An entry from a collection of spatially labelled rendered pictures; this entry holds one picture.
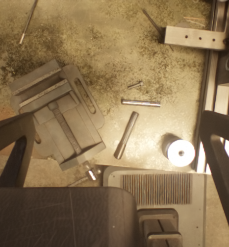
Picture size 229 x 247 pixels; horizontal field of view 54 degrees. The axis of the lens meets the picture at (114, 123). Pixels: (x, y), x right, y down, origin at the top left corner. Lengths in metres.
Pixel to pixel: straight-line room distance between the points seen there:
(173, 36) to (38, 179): 1.21
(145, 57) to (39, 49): 0.21
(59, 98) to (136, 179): 0.78
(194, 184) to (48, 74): 0.96
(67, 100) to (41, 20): 0.16
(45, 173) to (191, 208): 0.84
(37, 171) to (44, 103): 1.05
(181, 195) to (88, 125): 0.85
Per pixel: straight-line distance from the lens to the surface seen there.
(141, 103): 0.44
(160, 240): 1.05
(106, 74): 0.45
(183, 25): 0.49
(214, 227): 1.66
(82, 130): 0.44
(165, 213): 1.18
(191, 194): 1.22
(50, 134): 0.46
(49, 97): 0.42
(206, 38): 0.46
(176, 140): 0.44
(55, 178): 1.43
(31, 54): 0.48
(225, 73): 0.44
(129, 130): 0.44
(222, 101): 0.47
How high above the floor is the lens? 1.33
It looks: 85 degrees down
